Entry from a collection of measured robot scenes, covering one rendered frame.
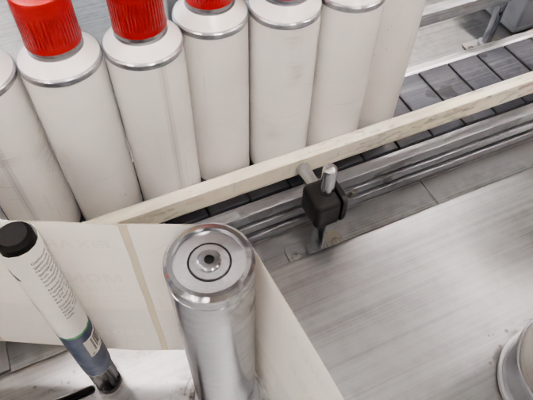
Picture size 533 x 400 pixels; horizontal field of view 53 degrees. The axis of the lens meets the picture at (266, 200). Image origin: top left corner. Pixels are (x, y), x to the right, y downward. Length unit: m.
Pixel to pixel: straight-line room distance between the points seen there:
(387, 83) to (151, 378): 0.30
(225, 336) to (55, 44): 0.20
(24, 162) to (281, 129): 0.19
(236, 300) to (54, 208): 0.24
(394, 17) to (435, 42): 0.30
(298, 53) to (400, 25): 0.10
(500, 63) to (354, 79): 0.25
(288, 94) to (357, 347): 0.19
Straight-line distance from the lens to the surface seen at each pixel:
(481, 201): 0.51
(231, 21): 0.37
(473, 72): 0.63
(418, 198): 0.56
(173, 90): 0.37
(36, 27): 0.34
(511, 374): 0.42
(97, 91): 0.36
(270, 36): 0.38
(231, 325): 0.24
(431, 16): 0.55
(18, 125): 0.38
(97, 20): 0.77
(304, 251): 0.50
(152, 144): 0.40
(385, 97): 0.50
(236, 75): 0.40
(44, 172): 0.41
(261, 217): 0.47
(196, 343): 0.25
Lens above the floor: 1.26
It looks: 53 degrees down
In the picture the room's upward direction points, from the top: 2 degrees clockwise
